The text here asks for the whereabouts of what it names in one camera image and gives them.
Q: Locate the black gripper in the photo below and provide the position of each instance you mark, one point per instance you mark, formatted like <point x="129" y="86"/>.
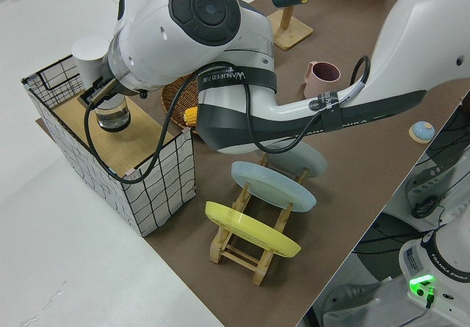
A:
<point x="104" y="87"/>

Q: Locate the clear glass with water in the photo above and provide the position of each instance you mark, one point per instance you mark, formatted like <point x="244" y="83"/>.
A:
<point x="112" y="119"/>

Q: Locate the pink mug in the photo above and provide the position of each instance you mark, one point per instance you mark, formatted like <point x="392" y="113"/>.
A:
<point x="316" y="88"/>

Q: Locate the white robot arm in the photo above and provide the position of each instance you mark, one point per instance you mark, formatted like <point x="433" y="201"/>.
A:
<point x="154" y="40"/>

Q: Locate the round wicker basket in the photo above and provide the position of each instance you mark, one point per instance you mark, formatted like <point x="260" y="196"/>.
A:
<point x="180" y="103"/>

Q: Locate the small yellow corn cob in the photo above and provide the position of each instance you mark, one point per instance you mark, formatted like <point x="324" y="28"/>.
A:
<point x="191" y="116"/>

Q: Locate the light blue plate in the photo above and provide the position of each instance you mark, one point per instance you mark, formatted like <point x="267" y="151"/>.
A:
<point x="271" y="187"/>

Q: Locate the yellow plate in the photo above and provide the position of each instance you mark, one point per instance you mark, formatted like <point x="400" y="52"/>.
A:
<point x="249" y="229"/>

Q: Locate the wooden mug tree stand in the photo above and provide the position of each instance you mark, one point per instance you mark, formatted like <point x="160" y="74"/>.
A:
<point x="293" y="33"/>

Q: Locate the wooden plate rack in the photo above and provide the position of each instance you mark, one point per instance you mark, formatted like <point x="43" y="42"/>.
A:
<point x="235" y="257"/>

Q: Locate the grey plate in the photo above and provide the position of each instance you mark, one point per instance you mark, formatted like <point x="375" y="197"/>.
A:
<point x="312" y="161"/>

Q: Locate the blue round bell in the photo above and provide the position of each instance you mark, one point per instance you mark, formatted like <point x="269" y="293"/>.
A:
<point x="422" y="132"/>

